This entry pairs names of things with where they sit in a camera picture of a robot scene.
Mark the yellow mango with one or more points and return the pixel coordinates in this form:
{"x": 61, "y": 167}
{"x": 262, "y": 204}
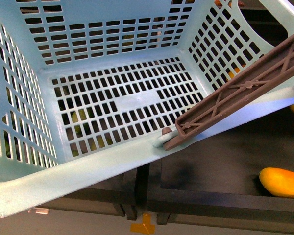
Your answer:
{"x": 279, "y": 182}

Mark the brown basket handle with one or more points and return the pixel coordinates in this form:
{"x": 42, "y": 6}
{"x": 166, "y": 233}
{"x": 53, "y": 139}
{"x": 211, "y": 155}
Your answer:
{"x": 265, "y": 74}

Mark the light blue plastic basket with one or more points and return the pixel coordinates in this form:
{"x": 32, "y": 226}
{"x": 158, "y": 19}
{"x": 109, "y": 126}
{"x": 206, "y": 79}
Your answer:
{"x": 90, "y": 89}

